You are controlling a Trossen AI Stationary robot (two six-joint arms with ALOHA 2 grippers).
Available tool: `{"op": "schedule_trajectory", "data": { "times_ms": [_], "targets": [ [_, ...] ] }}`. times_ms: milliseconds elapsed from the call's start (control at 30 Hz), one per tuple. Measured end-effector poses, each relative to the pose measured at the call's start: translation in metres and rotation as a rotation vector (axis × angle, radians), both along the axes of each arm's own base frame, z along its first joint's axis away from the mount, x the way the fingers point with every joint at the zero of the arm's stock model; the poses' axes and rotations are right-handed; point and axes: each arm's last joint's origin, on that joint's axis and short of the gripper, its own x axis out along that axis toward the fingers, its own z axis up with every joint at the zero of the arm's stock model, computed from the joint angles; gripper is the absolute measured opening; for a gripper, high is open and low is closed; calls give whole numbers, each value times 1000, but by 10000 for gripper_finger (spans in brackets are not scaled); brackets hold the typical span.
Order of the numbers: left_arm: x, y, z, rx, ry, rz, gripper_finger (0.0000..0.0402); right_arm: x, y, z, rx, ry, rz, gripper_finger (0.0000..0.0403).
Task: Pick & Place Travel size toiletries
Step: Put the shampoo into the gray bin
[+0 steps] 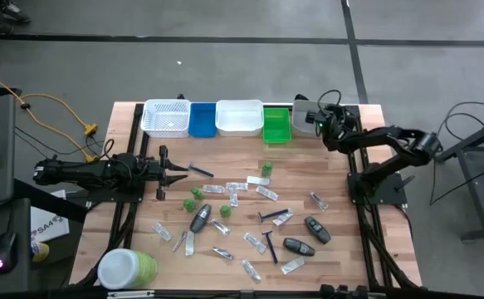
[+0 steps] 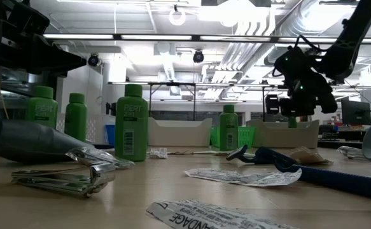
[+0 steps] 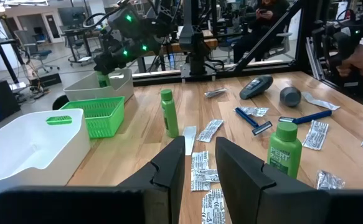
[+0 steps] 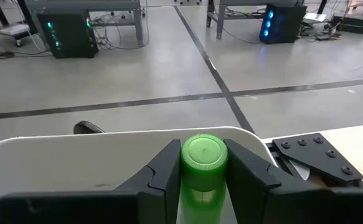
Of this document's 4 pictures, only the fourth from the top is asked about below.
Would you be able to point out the computer tower blue lights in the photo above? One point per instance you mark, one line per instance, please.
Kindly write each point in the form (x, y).
(282, 23)

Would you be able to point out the green plastic travel bottle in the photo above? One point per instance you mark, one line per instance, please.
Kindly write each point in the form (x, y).
(203, 155)

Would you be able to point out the white flat device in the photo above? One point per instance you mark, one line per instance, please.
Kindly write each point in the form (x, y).
(314, 17)

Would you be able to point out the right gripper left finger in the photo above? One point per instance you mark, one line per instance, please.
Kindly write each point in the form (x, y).
(156, 193)

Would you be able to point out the black metal corner bracket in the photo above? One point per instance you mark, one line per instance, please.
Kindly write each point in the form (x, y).
(318, 155)

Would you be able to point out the black flat case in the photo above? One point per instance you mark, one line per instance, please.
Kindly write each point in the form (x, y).
(352, 24)

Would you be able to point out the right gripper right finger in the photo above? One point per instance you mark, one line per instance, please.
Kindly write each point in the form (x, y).
(249, 193)

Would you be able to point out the computer tower green lights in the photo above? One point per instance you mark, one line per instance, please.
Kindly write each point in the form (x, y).
(70, 34)

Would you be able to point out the black rounded chair part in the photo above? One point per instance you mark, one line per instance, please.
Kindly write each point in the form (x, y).
(86, 128)

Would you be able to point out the beige plastic bin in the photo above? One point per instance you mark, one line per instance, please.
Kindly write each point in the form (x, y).
(75, 161)

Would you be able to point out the grey wheeled cart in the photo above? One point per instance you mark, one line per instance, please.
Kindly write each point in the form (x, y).
(11, 30)

